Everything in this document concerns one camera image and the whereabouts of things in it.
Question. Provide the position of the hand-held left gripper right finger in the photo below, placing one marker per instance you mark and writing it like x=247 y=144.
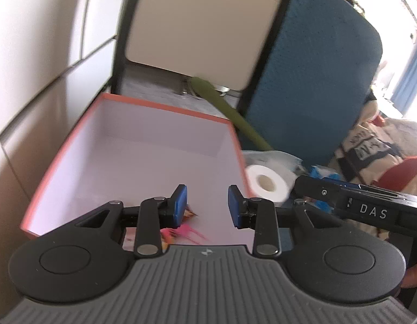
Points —
x=233 y=206

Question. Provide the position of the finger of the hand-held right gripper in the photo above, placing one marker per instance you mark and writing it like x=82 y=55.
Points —
x=316 y=190

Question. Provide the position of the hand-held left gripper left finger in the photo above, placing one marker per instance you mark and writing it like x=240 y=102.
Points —
x=179 y=206

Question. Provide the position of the brown snack wrapper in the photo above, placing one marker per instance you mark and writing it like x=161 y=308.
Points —
x=190 y=213

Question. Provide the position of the pink wrapper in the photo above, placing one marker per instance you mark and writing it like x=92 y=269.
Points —
x=184 y=233

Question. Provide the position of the orange cardboard box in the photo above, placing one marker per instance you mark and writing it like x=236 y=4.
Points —
x=144 y=148

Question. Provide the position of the person's right hand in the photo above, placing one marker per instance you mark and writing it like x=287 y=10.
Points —
x=414 y=275

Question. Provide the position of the blue plastic packet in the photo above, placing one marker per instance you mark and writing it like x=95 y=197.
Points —
x=321 y=172

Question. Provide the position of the white toilet paper roll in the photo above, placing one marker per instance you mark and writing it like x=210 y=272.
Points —
x=279 y=189

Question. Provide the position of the printed striped blanket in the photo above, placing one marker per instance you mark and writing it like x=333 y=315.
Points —
x=363 y=148

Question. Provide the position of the green massage hammer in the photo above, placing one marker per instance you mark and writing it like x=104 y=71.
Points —
x=235 y=118

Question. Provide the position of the blue cushioned chair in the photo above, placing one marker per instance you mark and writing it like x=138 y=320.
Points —
x=313 y=74

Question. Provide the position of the blue curtain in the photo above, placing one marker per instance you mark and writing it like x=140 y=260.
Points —
x=411 y=74

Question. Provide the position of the white wardrobe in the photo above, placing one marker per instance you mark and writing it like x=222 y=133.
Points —
x=42 y=57

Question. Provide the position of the beige chair with black frame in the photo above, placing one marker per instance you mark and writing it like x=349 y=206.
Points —
x=201 y=23

